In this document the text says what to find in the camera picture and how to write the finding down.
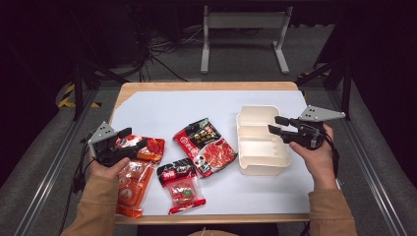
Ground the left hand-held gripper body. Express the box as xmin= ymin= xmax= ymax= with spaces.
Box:
xmin=88 ymin=121 xmax=139 ymax=167

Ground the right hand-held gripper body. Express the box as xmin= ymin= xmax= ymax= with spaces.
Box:
xmin=287 ymin=104 xmax=346 ymax=151

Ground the red orange chili packet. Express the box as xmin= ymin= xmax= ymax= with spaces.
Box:
xmin=114 ymin=134 xmax=166 ymax=164

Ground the white compartment food container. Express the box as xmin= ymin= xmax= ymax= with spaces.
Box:
xmin=235 ymin=104 xmax=292 ymax=177

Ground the long orange seasoning packet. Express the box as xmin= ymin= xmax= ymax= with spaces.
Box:
xmin=114 ymin=159 xmax=156 ymax=219

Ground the person's right hand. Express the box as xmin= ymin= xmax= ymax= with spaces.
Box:
xmin=288 ymin=124 xmax=339 ymax=192

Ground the person's left hand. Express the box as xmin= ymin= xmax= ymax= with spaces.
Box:
xmin=88 ymin=156 xmax=132 ymax=181

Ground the yellow black floor tape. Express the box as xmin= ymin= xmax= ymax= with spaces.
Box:
xmin=57 ymin=83 xmax=101 ymax=109

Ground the white table mat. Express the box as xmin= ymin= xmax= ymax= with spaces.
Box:
xmin=110 ymin=89 xmax=317 ymax=217

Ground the black tripod stand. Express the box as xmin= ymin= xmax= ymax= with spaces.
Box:
xmin=295 ymin=9 xmax=356 ymax=121
xmin=69 ymin=9 xmax=130 ymax=122

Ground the small red black snack packet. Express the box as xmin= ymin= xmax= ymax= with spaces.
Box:
xmin=155 ymin=157 xmax=208 ymax=216

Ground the large red black seasoning packet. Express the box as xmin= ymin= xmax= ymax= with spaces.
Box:
xmin=172 ymin=117 xmax=239 ymax=179

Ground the wooden table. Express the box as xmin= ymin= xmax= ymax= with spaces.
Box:
xmin=109 ymin=81 xmax=313 ymax=226

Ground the person's tan top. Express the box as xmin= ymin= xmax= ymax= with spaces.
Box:
xmin=187 ymin=229 xmax=240 ymax=236

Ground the right hand-held gripper cable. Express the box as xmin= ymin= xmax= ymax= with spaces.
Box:
xmin=322 ymin=127 xmax=341 ymax=181

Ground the hand-held gripper cable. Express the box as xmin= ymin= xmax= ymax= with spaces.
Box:
xmin=322 ymin=127 xmax=341 ymax=181
xmin=71 ymin=131 xmax=96 ymax=198

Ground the left hand-held gripper cable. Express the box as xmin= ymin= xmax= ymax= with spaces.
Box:
xmin=71 ymin=131 xmax=96 ymax=198

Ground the aluminium rail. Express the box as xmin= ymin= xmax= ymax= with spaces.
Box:
xmin=327 ymin=88 xmax=410 ymax=236
xmin=12 ymin=88 xmax=100 ymax=236

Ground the bundle of floor cables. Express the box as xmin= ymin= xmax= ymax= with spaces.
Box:
xmin=129 ymin=6 xmax=206 ymax=84

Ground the white desk with grey frame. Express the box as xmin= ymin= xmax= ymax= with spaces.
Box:
xmin=200 ymin=4 xmax=294 ymax=76

